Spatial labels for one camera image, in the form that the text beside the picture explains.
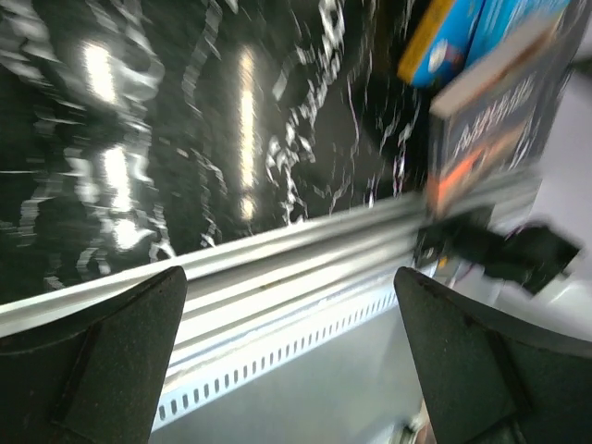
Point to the white slotted cable duct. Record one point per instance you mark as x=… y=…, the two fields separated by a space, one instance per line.
x=231 y=370

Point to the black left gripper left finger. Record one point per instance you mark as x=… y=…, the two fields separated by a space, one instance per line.
x=94 y=376

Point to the dark Tale of Two Cities book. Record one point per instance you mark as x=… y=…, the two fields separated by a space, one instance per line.
x=479 y=121

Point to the blue back-cover book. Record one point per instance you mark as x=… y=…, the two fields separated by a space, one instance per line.
x=452 y=35

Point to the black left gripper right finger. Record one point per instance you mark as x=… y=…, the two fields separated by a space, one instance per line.
x=489 y=377

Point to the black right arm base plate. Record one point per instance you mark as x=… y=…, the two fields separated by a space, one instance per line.
x=530 y=256

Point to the aluminium front rail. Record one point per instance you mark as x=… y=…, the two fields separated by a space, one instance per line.
x=237 y=286

